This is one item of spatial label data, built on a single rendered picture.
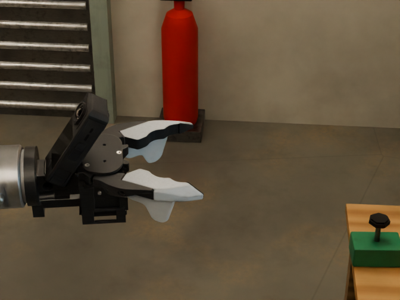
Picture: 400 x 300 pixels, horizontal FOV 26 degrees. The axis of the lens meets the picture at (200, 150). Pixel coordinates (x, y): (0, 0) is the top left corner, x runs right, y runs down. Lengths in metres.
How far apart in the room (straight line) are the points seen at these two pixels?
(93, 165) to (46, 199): 0.08
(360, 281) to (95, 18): 1.79
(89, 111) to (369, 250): 1.13
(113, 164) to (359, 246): 1.07
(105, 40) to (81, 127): 2.46
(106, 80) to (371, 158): 1.09
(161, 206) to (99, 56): 2.48
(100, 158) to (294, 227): 2.02
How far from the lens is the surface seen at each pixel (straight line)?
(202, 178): 3.22
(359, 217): 2.16
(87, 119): 0.96
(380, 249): 1.99
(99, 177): 0.99
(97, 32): 3.41
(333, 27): 3.41
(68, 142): 0.99
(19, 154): 1.02
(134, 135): 1.05
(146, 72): 3.53
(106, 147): 1.03
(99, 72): 3.49
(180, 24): 3.25
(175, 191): 0.98
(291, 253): 2.88
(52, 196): 1.05
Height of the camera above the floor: 1.78
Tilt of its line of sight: 32 degrees down
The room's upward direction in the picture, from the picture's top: straight up
